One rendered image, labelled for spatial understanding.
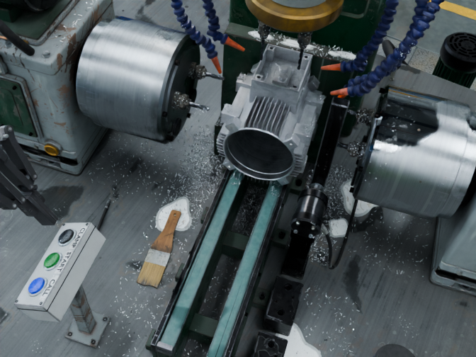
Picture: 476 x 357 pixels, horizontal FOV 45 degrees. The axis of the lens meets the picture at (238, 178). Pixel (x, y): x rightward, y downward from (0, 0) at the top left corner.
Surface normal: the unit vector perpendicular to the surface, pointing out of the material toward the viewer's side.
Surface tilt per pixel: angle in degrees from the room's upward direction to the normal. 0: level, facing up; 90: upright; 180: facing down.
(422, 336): 0
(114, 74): 47
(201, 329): 0
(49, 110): 89
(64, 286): 61
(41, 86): 89
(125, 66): 36
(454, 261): 89
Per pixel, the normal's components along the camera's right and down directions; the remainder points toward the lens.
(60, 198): 0.06, -0.61
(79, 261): 0.86, -0.05
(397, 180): -0.28, 0.54
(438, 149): -0.14, -0.06
